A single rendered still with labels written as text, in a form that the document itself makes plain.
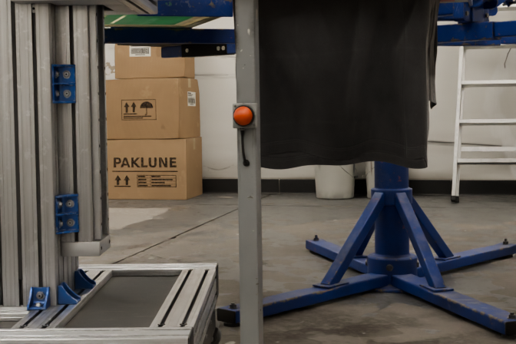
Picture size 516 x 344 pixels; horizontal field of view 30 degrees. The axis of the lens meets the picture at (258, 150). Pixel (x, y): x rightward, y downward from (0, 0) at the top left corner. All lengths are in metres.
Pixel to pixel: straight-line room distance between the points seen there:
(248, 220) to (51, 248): 0.50
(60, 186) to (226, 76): 4.87
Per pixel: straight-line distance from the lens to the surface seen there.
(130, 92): 6.77
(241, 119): 1.88
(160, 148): 6.70
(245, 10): 1.93
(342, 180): 6.52
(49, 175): 2.19
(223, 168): 7.07
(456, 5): 3.29
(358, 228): 3.39
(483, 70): 6.78
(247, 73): 1.92
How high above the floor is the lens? 0.68
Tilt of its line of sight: 3 degrees down
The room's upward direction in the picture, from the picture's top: 1 degrees counter-clockwise
